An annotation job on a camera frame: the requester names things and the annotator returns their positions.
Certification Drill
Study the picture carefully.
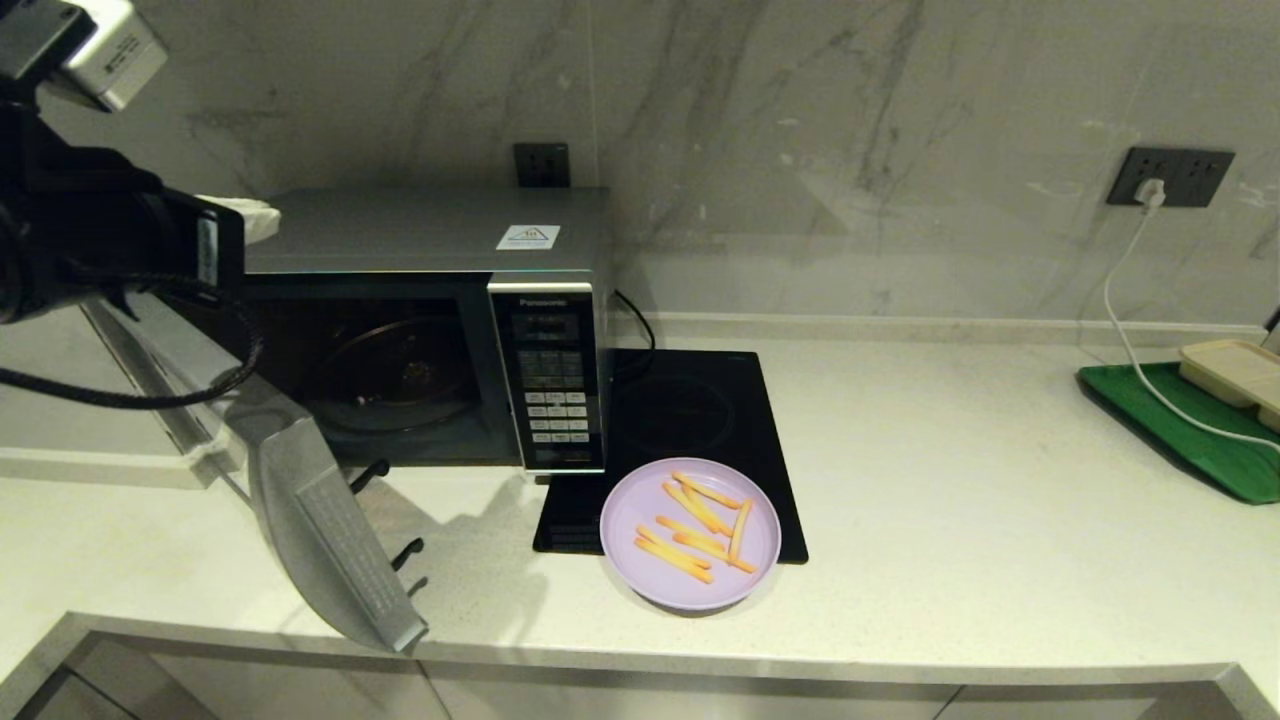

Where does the lilac round plate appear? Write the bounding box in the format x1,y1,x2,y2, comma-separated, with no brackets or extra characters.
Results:
600,457,782,611

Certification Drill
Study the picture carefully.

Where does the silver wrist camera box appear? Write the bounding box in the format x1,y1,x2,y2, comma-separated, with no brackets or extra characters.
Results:
58,0,169,113

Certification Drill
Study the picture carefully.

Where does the black induction cooktop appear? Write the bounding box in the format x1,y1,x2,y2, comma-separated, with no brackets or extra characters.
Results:
533,347,809,564

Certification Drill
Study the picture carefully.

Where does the small dark wall socket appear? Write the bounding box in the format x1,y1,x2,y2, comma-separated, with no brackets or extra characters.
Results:
513,141,573,189

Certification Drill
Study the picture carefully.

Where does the wide dark wall socket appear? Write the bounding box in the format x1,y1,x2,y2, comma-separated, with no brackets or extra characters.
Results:
1106,146,1237,209

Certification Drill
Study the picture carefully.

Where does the grey cabinet front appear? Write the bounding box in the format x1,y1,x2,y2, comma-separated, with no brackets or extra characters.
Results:
930,680,1246,720
420,655,963,720
65,628,456,720
10,660,146,720

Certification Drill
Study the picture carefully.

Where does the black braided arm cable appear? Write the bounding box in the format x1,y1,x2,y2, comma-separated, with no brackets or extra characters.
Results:
0,285,266,411

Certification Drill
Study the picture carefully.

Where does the microwave door with dark glass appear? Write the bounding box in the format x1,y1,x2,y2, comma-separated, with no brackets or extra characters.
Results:
80,290,431,656

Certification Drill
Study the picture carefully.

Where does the beige lunch container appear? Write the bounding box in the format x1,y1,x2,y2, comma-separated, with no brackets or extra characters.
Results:
1176,338,1280,436

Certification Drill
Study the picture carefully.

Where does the green plastic tray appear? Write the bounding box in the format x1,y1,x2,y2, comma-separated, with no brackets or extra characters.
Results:
1076,360,1280,504

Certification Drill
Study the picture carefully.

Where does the white cable with plug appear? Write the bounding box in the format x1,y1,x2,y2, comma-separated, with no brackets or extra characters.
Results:
1102,177,1280,456

